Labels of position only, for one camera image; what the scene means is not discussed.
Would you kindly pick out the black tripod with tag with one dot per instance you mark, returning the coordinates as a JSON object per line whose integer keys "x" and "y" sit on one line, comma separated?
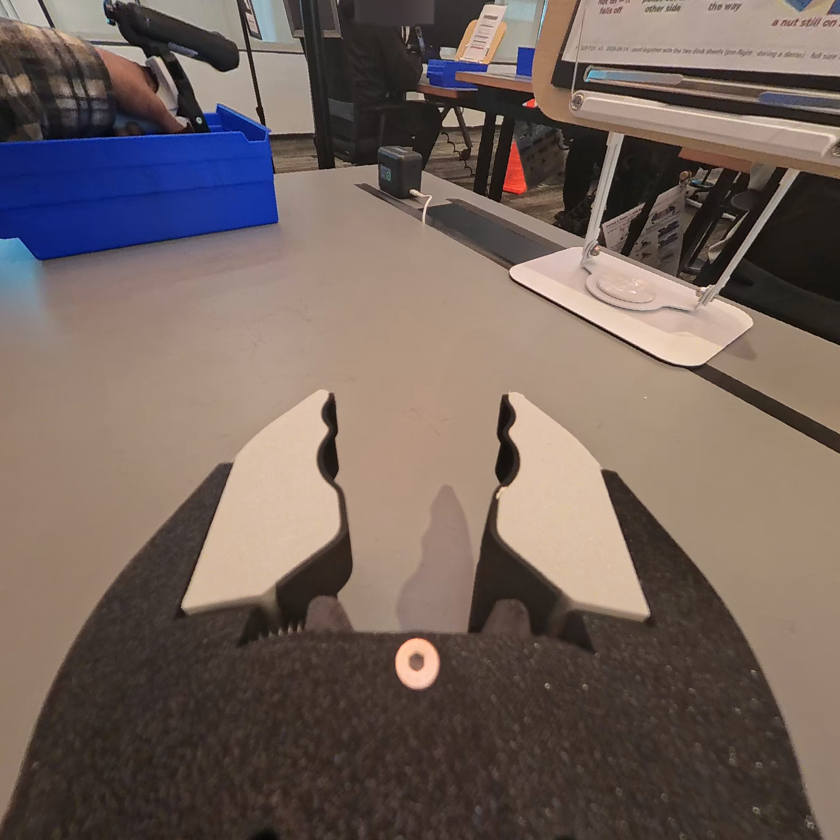
{"x": 253, "y": 59}

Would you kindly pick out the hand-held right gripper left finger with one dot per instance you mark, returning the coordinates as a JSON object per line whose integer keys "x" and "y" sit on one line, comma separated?
{"x": 275, "y": 518}

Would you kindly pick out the orange cone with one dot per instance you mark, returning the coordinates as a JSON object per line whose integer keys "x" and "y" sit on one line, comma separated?
{"x": 515, "y": 172}

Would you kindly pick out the white document stand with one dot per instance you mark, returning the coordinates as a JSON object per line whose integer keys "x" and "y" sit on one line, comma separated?
{"x": 630, "y": 315}

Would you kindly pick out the black monitor floor stand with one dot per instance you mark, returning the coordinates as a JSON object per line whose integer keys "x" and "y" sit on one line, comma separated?
{"x": 319, "y": 98}

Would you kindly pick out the person's left forearm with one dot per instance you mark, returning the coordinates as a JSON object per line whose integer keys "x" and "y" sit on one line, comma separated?
{"x": 52, "y": 79}

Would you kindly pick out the blue parts bin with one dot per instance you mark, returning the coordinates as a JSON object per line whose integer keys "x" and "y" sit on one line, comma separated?
{"x": 527, "y": 60}
{"x": 453, "y": 71}

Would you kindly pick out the black power cube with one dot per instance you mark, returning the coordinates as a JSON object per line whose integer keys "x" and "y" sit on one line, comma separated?
{"x": 398, "y": 172}

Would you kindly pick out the blue plastic bin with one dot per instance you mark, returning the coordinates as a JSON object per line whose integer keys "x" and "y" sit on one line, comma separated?
{"x": 131, "y": 190}

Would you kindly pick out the person's left hand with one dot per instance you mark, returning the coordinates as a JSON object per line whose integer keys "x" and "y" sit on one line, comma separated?
{"x": 134, "y": 98}

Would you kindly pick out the tan document holder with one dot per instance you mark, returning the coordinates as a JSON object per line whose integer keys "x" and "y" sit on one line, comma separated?
{"x": 482, "y": 36}

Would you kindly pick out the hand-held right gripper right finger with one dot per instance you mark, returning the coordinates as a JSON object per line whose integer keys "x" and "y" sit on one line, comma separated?
{"x": 571, "y": 525}

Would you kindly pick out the printed instruction sheet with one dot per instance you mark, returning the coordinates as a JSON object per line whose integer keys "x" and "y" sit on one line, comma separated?
{"x": 689, "y": 29}

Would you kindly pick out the wooden desk black legs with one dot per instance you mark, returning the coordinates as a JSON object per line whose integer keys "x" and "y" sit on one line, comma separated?
{"x": 499, "y": 80}

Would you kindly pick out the printed paper sheets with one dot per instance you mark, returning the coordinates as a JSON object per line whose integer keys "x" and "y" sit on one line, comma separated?
{"x": 649, "y": 229}

